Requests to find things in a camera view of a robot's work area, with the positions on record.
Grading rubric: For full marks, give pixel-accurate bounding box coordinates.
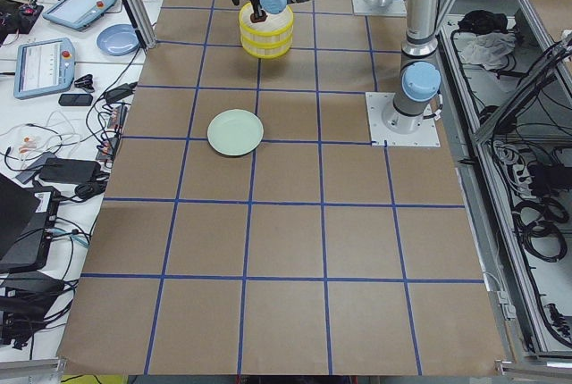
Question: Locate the brown steamed bun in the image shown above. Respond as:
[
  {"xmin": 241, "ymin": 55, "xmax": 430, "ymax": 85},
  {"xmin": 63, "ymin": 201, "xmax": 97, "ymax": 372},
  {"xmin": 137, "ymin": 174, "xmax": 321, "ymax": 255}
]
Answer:
[{"xmin": 250, "ymin": 13, "xmax": 267, "ymax": 24}]

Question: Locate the yellow-rimmed steamer layer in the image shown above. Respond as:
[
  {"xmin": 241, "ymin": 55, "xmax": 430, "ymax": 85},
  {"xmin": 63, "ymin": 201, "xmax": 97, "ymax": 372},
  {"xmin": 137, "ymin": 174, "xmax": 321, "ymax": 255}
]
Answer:
[
  {"xmin": 239, "ymin": 3, "xmax": 294, "ymax": 44},
  {"xmin": 240, "ymin": 31, "xmax": 293, "ymax": 59}
]

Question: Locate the blue plate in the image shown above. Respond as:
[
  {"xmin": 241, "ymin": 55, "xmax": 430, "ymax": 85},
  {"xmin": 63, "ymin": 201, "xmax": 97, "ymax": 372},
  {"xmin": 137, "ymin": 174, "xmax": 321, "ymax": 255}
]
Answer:
[{"xmin": 97, "ymin": 24, "xmax": 139, "ymax": 56}]

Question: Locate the mint green plate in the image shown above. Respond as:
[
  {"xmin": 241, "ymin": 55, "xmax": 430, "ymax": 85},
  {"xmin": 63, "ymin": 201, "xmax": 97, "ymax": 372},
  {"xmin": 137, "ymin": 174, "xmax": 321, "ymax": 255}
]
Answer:
[{"xmin": 206, "ymin": 109, "xmax": 264, "ymax": 156}]

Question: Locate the upper teach pendant tablet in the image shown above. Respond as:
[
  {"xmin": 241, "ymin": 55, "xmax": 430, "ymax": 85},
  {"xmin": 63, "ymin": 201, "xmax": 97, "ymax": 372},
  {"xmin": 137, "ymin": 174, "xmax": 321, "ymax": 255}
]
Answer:
[{"xmin": 42, "ymin": 0, "xmax": 117, "ymax": 30}]

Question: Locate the teach pendant tablet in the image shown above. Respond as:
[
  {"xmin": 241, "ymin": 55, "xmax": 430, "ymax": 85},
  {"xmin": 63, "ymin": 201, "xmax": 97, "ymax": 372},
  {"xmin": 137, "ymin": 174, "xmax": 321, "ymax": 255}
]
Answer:
[
  {"xmin": 42, "ymin": 0, "xmax": 117, "ymax": 30},
  {"xmin": 13, "ymin": 38, "xmax": 75, "ymax": 100}
]

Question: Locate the lower teach pendant tablet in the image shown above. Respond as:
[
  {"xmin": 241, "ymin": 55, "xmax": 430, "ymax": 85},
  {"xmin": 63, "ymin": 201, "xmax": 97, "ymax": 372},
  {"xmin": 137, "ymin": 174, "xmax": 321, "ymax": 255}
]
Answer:
[{"xmin": 13, "ymin": 38, "xmax": 75, "ymax": 100}]

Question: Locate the black power adapter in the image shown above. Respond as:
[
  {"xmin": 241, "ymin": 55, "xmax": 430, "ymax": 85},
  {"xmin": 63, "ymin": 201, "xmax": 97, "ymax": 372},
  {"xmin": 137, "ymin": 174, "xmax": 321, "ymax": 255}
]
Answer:
[{"xmin": 39, "ymin": 158, "xmax": 101, "ymax": 184}]

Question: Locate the white cloth bundle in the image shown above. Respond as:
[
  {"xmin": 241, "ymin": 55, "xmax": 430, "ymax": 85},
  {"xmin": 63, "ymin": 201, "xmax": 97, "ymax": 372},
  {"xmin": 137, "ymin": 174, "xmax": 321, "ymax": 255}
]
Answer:
[{"xmin": 459, "ymin": 32, "xmax": 517, "ymax": 71}]

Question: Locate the black laptop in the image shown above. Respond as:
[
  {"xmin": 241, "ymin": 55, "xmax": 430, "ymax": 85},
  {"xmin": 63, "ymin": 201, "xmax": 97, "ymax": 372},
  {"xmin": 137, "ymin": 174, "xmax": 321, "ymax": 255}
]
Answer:
[{"xmin": 1, "ymin": 175, "xmax": 60, "ymax": 273}]

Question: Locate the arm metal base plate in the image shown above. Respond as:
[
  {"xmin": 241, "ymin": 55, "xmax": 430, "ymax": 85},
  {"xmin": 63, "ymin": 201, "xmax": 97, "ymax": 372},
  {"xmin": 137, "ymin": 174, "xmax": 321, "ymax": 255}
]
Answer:
[
  {"xmin": 365, "ymin": 92, "xmax": 441, "ymax": 148},
  {"xmin": 352, "ymin": 0, "xmax": 407, "ymax": 18}
]

